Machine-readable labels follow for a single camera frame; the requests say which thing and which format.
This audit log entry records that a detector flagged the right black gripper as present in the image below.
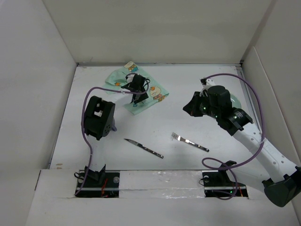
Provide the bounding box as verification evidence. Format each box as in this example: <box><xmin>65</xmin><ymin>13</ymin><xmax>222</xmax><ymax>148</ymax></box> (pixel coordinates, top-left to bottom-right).
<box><xmin>182</xmin><ymin>91</ymin><xmax>220</xmax><ymax>119</ymax></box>

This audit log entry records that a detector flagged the green cartoon print cloth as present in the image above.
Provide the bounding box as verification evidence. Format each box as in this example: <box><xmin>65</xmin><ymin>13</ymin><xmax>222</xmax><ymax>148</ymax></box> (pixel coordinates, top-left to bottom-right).
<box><xmin>103</xmin><ymin>61</ymin><xmax>169</xmax><ymax>115</ymax></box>

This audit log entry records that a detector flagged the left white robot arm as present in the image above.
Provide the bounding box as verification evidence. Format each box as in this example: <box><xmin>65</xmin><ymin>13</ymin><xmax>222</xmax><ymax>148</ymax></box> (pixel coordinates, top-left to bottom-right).
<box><xmin>81</xmin><ymin>73</ymin><xmax>151</xmax><ymax>187</ymax></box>

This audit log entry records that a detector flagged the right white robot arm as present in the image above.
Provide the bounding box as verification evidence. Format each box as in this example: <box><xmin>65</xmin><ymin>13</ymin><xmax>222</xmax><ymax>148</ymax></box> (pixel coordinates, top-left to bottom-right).
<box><xmin>183</xmin><ymin>85</ymin><xmax>301</xmax><ymax>207</ymax></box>

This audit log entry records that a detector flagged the steel fork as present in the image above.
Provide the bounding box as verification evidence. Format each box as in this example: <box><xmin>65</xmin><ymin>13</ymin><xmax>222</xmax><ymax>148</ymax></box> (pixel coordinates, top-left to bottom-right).
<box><xmin>171</xmin><ymin>132</ymin><xmax>209</xmax><ymax>152</ymax></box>

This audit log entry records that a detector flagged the light green floral plate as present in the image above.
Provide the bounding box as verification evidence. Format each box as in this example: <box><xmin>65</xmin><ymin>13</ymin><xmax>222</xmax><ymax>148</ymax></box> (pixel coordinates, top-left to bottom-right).
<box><xmin>230</xmin><ymin>94</ymin><xmax>242</xmax><ymax>109</ymax></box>

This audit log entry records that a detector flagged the purple ceramic mug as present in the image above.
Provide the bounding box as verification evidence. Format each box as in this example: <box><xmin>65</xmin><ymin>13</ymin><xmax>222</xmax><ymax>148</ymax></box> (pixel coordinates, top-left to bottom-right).
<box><xmin>111</xmin><ymin>118</ymin><xmax>117</xmax><ymax>132</ymax></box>

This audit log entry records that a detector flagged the steel table knife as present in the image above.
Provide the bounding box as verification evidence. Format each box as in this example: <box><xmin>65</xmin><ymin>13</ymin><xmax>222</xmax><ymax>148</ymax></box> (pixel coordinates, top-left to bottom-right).
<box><xmin>124</xmin><ymin>138</ymin><xmax>164</xmax><ymax>159</ymax></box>

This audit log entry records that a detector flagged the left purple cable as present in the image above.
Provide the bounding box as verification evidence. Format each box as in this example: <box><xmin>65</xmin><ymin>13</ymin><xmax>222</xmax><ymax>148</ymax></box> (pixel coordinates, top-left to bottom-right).
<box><xmin>75</xmin><ymin>73</ymin><xmax>151</xmax><ymax>196</ymax></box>

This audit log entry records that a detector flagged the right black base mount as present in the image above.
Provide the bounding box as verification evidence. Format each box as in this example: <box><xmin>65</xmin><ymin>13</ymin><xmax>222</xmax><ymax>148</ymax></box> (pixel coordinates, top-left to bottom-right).
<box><xmin>199</xmin><ymin>170</ymin><xmax>248</xmax><ymax>199</ymax></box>

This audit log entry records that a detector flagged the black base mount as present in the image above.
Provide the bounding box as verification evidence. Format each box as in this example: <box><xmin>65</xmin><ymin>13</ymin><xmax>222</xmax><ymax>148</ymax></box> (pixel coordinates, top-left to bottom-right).
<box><xmin>199</xmin><ymin>170</ymin><xmax>248</xmax><ymax>199</ymax></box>
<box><xmin>74</xmin><ymin>170</ymin><xmax>120</xmax><ymax>198</ymax></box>

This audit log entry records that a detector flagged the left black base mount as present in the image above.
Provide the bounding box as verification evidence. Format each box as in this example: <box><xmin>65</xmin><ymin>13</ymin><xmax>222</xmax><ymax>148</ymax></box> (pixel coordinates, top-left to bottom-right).
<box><xmin>74</xmin><ymin>170</ymin><xmax>120</xmax><ymax>198</ymax></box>

